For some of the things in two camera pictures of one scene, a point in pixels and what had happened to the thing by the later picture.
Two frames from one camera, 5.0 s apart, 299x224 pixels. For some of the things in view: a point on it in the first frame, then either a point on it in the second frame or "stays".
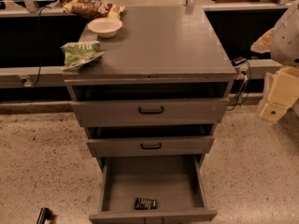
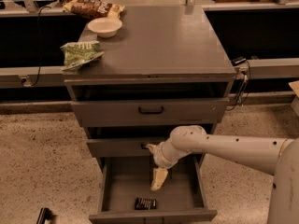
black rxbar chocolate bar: [145, 203] stays
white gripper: [286, 44] -> [161, 160]
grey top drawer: [149, 104] stays
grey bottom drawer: [176, 181] stays
